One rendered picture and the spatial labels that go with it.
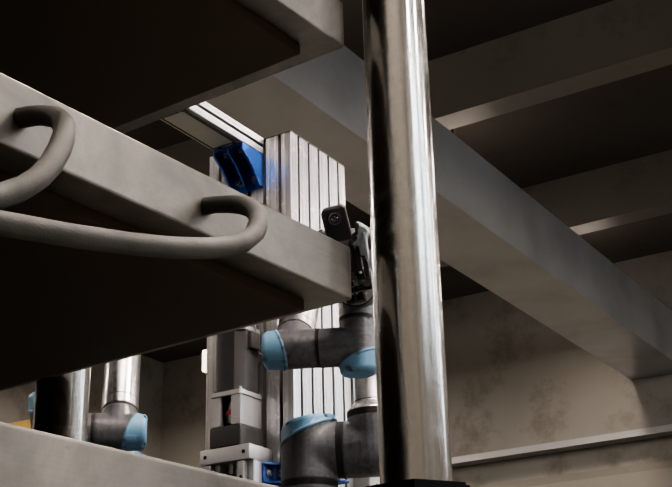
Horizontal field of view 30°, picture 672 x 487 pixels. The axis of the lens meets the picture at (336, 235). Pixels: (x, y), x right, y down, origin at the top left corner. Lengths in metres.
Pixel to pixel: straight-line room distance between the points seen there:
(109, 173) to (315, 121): 5.80
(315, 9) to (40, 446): 0.62
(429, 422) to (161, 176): 0.30
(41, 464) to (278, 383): 2.22
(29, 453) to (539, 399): 11.62
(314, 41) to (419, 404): 0.36
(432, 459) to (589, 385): 11.02
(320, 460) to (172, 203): 1.67
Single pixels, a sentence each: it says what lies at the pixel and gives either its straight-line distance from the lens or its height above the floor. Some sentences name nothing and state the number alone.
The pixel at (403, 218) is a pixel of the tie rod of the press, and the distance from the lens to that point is 1.09.
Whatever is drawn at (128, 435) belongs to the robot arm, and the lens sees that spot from 2.54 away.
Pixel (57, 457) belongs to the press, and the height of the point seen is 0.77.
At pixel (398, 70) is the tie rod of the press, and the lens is 1.16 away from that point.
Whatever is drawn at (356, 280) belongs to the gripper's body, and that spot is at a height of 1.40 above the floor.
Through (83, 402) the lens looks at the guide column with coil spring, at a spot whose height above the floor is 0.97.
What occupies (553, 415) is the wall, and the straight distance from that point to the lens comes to 12.12.
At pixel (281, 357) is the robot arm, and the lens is 2.35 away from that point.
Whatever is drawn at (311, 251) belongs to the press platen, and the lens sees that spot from 1.04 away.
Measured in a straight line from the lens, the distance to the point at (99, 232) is 0.70.
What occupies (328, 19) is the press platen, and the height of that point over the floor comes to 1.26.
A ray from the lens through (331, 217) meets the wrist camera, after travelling 2.25.
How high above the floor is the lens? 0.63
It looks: 22 degrees up
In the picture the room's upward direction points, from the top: 1 degrees counter-clockwise
